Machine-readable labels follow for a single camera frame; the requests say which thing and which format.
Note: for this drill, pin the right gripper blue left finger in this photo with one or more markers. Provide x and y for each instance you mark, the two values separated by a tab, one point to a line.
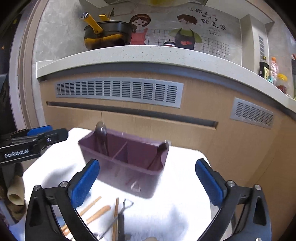
41	222

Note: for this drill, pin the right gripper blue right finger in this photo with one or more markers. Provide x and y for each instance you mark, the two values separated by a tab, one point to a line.
254	222

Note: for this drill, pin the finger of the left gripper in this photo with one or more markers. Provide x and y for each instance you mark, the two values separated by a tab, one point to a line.
26	132
52	137

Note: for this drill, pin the metal can opener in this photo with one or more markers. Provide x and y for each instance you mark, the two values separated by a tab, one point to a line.
109	227

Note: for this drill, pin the metal spoon dark handle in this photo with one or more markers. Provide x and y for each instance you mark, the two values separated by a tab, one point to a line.
101	137

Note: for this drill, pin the wooden spoon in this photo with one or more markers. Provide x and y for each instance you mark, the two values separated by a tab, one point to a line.
98	214

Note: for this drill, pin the wooden chopstick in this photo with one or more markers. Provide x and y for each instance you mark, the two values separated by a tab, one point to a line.
114	227
64	227

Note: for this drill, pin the black handled peeler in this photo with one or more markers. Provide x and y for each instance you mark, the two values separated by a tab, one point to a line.
121	220

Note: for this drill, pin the white lace tablecloth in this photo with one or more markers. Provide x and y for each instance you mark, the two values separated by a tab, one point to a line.
179	209

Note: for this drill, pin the short grey vent grille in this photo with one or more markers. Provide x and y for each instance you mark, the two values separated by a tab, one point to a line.
253	114

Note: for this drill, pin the maroon plastic utensil caddy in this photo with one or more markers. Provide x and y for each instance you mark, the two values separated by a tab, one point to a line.
132	164

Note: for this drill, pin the long grey vent grille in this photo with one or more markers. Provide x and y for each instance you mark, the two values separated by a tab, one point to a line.
140	90

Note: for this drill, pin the black yellow cooking pot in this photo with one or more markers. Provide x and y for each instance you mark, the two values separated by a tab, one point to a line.
106	33

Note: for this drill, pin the orange cap drink bottle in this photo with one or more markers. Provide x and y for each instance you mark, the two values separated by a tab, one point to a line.
273	71

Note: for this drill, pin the yellow lid jar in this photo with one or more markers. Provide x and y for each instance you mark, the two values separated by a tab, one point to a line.
281	82

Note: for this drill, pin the dark soy sauce bottle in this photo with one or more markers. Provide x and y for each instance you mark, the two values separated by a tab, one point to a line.
263	68

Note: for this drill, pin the red paper cup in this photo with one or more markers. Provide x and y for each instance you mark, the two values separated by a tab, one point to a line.
169	43

